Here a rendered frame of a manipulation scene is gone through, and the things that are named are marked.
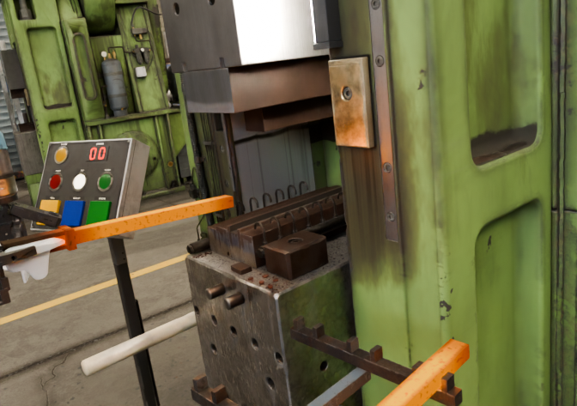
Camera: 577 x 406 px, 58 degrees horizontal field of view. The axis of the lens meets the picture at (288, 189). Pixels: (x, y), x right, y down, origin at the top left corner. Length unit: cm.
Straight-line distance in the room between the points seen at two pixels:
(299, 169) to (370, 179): 56
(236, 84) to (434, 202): 47
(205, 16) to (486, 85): 60
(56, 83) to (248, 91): 493
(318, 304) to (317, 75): 53
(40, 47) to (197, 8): 486
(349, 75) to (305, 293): 46
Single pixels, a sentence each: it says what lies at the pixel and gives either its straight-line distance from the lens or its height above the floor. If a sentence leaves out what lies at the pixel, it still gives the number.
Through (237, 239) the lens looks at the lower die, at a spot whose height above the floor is 97.
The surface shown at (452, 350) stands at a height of 93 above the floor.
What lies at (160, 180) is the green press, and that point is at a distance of 617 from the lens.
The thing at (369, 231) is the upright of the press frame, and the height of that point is 100.
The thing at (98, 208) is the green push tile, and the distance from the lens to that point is 157.
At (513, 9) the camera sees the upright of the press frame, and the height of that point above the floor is 141.
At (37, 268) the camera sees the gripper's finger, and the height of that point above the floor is 110.
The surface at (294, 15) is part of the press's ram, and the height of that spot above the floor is 145.
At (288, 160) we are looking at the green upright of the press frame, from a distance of 156.
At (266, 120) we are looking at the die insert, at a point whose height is 124.
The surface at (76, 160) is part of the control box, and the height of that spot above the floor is 115.
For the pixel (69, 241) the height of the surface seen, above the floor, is 112.
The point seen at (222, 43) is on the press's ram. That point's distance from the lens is 113.
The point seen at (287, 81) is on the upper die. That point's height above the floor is 132.
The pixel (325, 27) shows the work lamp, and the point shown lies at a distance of 104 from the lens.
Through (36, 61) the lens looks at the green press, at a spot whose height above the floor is 161.
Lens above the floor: 138
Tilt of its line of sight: 14 degrees down
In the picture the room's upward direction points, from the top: 7 degrees counter-clockwise
